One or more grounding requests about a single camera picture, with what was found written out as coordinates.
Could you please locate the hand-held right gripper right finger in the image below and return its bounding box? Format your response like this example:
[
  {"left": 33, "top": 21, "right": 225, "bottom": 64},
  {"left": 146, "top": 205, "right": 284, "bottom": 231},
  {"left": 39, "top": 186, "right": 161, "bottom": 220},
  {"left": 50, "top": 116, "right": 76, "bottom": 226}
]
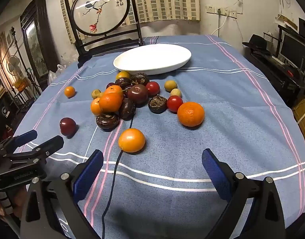
[{"left": 202, "top": 149, "right": 285, "bottom": 239}]

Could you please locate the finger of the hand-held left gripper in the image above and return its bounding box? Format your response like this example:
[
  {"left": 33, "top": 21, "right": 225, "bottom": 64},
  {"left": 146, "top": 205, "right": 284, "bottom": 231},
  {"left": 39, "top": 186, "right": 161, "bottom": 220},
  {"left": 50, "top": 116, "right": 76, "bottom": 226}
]
[
  {"left": 6, "top": 136, "right": 65, "bottom": 164},
  {"left": 0, "top": 130, "right": 38, "bottom": 155}
]

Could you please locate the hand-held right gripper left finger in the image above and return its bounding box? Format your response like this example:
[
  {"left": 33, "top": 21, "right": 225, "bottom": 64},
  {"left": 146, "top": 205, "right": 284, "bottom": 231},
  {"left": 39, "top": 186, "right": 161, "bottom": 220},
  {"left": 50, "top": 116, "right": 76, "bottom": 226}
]
[{"left": 19, "top": 149, "right": 104, "bottom": 239}]

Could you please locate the small dark red plum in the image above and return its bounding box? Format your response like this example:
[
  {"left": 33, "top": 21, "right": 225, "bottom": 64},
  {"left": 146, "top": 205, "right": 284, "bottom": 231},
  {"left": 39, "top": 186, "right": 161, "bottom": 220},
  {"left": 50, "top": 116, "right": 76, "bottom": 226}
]
[{"left": 59, "top": 117, "right": 77, "bottom": 136}]

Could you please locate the dark brown water chestnut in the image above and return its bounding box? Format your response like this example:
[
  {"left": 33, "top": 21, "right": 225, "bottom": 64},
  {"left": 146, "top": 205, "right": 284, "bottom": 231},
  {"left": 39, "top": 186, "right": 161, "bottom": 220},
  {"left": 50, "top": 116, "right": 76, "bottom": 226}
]
[
  {"left": 96, "top": 113, "right": 120, "bottom": 130},
  {"left": 118, "top": 98, "right": 136, "bottom": 121},
  {"left": 115, "top": 78, "right": 132, "bottom": 89},
  {"left": 131, "top": 72, "right": 150, "bottom": 86},
  {"left": 148, "top": 95, "right": 168, "bottom": 114}
]

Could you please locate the large orange mandarin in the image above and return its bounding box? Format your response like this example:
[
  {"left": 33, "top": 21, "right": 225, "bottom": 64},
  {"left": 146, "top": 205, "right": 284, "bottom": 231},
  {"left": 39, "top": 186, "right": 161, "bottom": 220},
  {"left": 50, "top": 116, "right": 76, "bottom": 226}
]
[{"left": 177, "top": 101, "right": 205, "bottom": 127}]

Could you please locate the red tomato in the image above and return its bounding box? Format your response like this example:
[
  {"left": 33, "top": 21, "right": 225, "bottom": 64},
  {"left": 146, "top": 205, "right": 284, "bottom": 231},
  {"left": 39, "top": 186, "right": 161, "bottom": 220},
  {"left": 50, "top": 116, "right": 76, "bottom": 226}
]
[
  {"left": 167, "top": 96, "right": 184, "bottom": 113},
  {"left": 146, "top": 81, "right": 160, "bottom": 97}
]

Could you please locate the large dark red plum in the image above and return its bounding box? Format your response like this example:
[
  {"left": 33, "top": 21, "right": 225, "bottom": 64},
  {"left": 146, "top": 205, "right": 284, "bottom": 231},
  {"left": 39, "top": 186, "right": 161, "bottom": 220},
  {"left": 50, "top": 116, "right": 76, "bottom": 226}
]
[{"left": 128, "top": 84, "right": 149, "bottom": 106}]

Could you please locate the white oval plate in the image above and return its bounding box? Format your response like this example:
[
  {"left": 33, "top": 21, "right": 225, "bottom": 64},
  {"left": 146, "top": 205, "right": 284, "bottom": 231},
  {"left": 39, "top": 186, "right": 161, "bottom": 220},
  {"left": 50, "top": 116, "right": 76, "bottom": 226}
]
[{"left": 113, "top": 43, "right": 192, "bottom": 75}]

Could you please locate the person's left hand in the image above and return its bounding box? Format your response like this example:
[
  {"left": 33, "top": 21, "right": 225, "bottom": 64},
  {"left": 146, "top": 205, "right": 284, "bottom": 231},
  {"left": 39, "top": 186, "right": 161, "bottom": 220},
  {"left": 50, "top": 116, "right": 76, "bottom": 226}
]
[{"left": 0, "top": 185, "right": 28, "bottom": 219}]

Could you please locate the blue striped tablecloth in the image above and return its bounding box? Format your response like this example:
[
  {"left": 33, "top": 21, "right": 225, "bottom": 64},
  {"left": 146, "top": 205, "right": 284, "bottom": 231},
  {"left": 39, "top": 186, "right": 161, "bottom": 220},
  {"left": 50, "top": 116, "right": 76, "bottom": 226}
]
[{"left": 12, "top": 34, "right": 305, "bottom": 239}]

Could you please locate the white plastic bag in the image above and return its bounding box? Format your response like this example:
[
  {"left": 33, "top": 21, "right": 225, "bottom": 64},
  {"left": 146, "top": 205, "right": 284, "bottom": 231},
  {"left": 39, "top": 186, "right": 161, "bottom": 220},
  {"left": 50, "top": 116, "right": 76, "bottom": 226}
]
[{"left": 48, "top": 64, "right": 66, "bottom": 82}]

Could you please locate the standing fan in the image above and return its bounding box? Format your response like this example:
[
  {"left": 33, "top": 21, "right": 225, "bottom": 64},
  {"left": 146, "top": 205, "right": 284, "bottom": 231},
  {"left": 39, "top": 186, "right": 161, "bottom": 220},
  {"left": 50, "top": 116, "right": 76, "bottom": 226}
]
[{"left": 7, "top": 55, "right": 21, "bottom": 77}]

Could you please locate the dark framed mirror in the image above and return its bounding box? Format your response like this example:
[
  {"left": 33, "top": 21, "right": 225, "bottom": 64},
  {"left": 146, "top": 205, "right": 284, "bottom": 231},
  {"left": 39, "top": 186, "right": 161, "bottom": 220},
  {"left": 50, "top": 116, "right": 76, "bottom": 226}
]
[{"left": 20, "top": 0, "right": 58, "bottom": 80}]

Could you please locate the black light stand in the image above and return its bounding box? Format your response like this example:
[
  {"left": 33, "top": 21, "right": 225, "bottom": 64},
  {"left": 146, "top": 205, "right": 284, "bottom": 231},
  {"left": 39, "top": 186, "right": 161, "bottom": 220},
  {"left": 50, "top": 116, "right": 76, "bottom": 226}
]
[{"left": 9, "top": 27, "right": 42, "bottom": 97}]

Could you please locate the dark wooden desk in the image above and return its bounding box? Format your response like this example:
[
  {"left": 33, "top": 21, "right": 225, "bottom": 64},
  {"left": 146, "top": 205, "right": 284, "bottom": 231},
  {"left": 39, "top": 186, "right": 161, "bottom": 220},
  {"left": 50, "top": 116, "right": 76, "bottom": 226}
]
[{"left": 244, "top": 47, "right": 305, "bottom": 105}]

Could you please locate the black hat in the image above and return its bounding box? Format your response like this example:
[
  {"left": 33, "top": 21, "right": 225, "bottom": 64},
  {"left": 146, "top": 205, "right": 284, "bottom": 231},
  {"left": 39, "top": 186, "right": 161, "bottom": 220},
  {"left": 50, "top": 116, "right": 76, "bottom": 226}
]
[{"left": 242, "top": 34, "right": 271, "bottom": 55}]

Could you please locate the round embroidered table screen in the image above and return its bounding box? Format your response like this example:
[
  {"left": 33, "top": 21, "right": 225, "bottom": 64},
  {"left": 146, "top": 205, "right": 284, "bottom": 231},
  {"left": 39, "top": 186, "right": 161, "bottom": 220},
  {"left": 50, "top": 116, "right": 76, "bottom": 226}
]
[{"left": 64, "top": 0, "right": 144, "bottom": 68}]

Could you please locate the computer monitor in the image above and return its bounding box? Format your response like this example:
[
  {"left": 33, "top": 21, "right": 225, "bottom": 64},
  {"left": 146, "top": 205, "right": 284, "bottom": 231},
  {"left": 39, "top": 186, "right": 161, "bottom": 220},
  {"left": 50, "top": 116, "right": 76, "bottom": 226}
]
[{"left": 279, "top": 32, "right": 305, "bottom": 70}]

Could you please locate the checked beige curtain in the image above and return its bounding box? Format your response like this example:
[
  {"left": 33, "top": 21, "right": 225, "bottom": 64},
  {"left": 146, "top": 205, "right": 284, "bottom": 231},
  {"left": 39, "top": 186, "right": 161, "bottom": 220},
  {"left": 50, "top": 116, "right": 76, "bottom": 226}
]
[{"left": 58, "top": 0, "right": 201, "bottom": 43}]

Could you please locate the black cable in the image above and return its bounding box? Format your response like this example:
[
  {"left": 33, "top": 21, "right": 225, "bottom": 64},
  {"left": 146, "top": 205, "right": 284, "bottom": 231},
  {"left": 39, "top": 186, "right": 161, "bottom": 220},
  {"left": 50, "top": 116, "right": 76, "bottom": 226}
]
[{"left": 102, "top": 119, "right": 133, "bottom": 239}]

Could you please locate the white double wall socket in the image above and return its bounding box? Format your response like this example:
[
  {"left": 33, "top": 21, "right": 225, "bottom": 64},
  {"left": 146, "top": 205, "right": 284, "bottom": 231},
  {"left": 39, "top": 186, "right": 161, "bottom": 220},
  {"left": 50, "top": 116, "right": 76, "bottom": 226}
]
[{"left": 216, "top": 8, "right": 238, "bottom": 19}]

